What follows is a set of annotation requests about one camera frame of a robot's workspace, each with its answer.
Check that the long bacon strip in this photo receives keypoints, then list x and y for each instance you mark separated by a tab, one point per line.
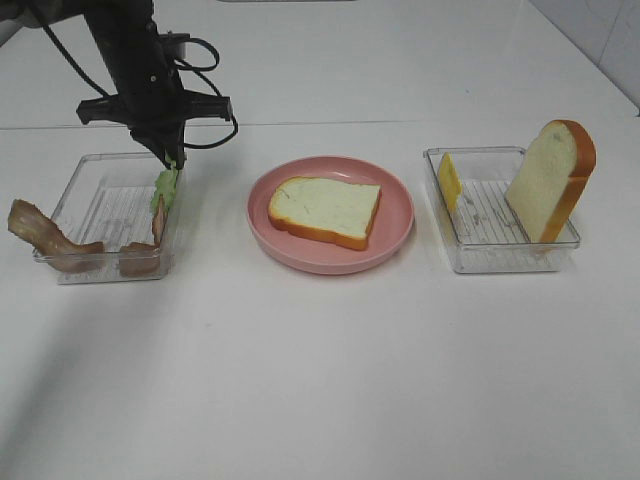
28	223

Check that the left clear plastic tray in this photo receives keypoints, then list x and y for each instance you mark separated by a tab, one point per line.
108	200

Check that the yellow cheese slice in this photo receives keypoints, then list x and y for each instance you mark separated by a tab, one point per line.
449	182

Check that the pink round plate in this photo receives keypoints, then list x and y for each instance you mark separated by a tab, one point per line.
391	227

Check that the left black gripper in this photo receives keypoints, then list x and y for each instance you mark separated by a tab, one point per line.
155	96

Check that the right clear plastic tray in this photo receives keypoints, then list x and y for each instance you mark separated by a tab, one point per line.
482	235

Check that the short bacon strip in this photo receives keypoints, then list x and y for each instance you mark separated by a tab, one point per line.
140	258

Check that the green lettuce leaf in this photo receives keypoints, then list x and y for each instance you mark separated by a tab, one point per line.
165	188

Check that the clear plastic tray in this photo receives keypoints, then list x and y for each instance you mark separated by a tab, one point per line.
108	200
482	235

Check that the bread slice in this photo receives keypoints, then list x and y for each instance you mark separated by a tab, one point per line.
556	168
325	210

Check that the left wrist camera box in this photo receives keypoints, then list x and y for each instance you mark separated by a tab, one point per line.
173	44

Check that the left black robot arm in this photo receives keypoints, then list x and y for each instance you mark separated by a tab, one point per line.
119	23

